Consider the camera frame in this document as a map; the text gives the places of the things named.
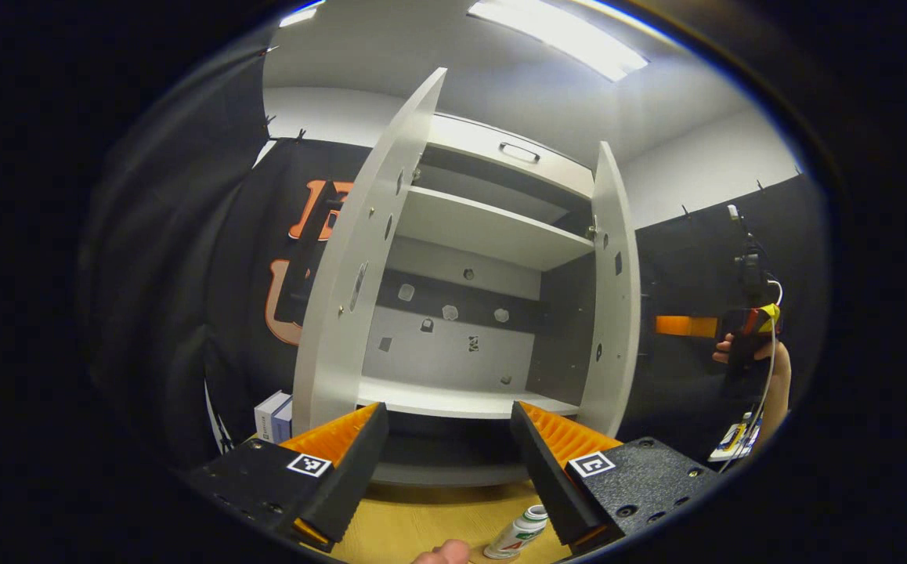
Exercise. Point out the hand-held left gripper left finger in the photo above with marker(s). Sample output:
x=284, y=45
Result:
x=344, y=478

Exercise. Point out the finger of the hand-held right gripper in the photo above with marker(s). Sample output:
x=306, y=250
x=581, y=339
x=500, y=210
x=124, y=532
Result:
x=684, y=326

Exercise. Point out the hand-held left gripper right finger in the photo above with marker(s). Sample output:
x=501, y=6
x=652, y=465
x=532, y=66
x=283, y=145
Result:
x=551, y=478

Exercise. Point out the white bottle with green label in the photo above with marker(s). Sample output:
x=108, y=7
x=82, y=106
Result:
x=518, y=534

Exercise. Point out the white cabinet door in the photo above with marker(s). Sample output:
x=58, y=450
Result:
x=344, y=313
x=614, y=313

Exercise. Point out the round brown coaster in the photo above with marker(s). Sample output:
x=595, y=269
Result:
x=478, y=556

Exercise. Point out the white cabinet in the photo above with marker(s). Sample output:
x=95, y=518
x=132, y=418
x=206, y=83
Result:
x=485, y=227

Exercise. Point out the white cabinet drawer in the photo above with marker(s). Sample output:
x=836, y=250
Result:
x=508, y=153

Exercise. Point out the white cardboard box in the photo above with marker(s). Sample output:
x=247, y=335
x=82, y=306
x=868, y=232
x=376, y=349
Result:
x=272, y=415

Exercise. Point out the yellow and blue packet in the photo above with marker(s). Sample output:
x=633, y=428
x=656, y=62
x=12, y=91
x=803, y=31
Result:
x=735, y=439

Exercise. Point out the long ceiling light panel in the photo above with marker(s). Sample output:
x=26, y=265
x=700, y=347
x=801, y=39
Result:
x=559, y=37

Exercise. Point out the small ceiling light panel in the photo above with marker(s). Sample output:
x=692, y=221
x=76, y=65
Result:
x=297, y=16

